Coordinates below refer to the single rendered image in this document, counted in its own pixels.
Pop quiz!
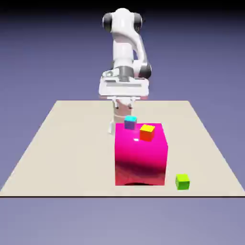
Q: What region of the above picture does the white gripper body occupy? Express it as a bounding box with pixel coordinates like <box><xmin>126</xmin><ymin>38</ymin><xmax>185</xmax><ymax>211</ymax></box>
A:
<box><xmin>98</xmin><ymin>76</ymin><xmax>150</xmax><ymax>100</ymax></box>

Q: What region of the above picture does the small blue cube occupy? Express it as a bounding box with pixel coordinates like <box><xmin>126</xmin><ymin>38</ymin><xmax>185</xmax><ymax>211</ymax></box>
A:
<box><xmin>123</xmin><ymin>115</ymin><xmax>138</xmax><ymax>131</ymax></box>

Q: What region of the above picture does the small orange cube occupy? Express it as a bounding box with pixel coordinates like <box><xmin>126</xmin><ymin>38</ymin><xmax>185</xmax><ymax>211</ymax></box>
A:
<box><xmin>139</xmin><ymin>123</ymin><xmax>156</xmax><ymax>143</ymax></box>

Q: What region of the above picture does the small green cube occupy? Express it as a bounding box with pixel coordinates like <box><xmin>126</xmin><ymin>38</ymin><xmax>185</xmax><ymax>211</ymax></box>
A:
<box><xmin>175</xmin><ymin>173</ymin><xmax>190</xmax><ymax>191</ymax></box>

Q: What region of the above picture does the large pink box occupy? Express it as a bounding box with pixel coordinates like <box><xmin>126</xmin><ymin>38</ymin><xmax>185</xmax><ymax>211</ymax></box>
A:
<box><xmin>114</xmin><ymin>122</ymin><xmax>169</xmax><ymax>187</ymax></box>

